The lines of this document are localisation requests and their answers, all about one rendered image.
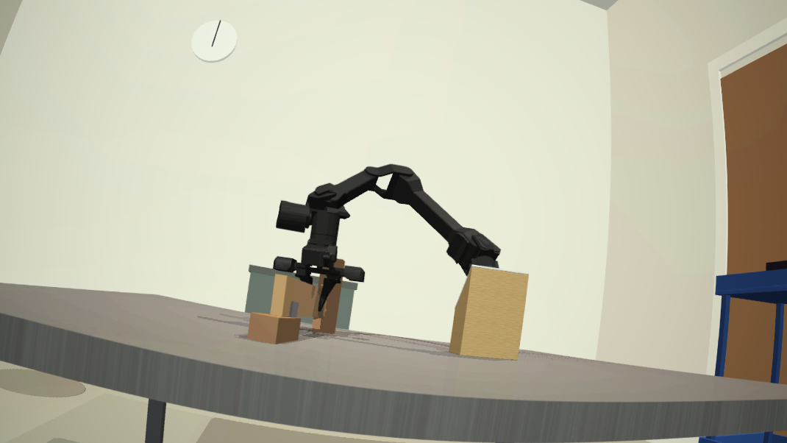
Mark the wooden post with two pegs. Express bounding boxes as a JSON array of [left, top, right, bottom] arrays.
[[247, 259, 345, 344]]

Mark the long tan wooden rail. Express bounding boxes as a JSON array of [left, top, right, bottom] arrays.
[[270, 274, 327, 317]]

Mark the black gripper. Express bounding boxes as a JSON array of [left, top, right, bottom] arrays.
[[273, 234, 365, 312]]

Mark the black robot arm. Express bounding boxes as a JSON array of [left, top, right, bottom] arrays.
[[276, 163, 501, 276]]

